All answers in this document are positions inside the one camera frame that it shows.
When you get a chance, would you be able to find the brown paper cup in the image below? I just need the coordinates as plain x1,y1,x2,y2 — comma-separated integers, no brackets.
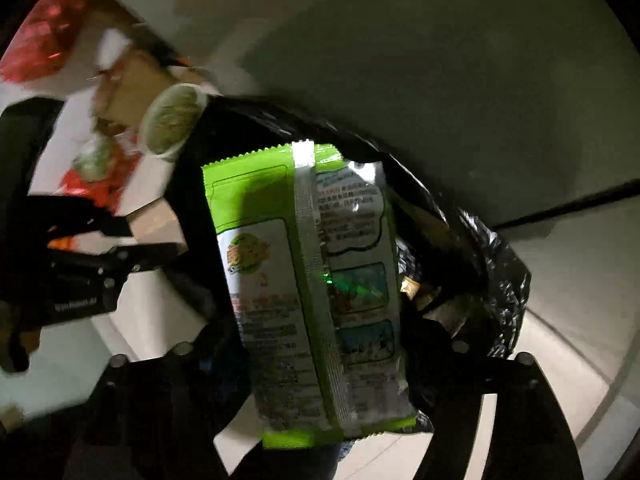
100,47,208,162

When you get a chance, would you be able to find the tan cardboard box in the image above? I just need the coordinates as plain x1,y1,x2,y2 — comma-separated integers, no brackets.
125,199,187,257

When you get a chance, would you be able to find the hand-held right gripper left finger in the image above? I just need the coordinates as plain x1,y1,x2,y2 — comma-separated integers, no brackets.
60,340,242,480

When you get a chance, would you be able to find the green snack packet white label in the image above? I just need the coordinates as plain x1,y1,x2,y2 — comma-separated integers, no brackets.
201,141,418,450

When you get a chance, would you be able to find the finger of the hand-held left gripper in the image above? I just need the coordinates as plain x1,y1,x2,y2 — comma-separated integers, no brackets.
50,241,189,274
46,195,135,239

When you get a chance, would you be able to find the red wrapper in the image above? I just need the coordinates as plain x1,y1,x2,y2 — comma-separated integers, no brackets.
60,132,147,212

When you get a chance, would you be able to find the black trash bag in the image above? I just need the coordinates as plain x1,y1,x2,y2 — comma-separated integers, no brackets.
165,95,533,480

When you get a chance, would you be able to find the brown paper scrap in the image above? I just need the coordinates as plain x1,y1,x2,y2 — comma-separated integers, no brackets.
400,275,477,337

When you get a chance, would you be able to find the red plastic bag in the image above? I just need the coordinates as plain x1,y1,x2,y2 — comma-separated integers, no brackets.
0,0,103,85

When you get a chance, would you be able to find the person's left hand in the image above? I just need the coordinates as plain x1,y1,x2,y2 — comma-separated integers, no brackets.
0,300,43,373

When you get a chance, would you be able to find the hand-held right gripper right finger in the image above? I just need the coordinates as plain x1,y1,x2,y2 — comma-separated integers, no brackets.
415,335,586,480

